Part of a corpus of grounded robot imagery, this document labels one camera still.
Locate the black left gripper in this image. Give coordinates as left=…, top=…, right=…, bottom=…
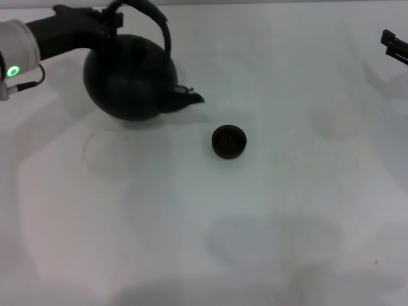
left=24, top=1, right=124, bottom=62

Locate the black round teapot with handle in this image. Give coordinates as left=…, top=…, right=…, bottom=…
left=83, top=0, right=206, bottom=122

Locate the small dark teacup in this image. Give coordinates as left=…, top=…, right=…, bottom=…
left=211, top=124, right=248, bottom=159

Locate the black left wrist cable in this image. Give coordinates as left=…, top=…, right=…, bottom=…
left=5, top=62, right=46, bottom=94

